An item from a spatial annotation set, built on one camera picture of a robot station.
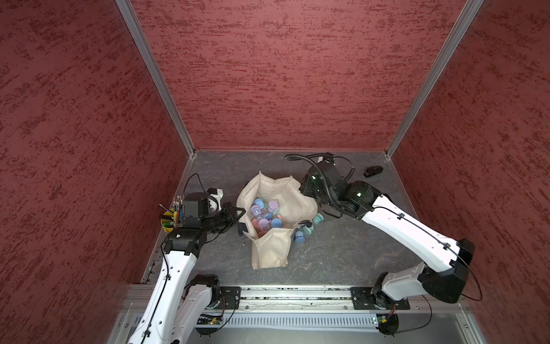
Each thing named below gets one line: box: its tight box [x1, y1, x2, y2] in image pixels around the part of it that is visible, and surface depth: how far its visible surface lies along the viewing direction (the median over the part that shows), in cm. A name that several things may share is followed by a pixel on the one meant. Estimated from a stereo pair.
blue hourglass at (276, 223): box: [271, 217, 283, 228], surface depth 85 cm
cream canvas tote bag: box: [236, 170, 318, 270], surface depth 82 cm
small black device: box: [363, 165, 384, 178], surface depth 112 cm
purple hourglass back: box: [249, 204, 270, 230], surface depth 88 cm
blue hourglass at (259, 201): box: [253, 197, 265, 210], surface depth 94 cm
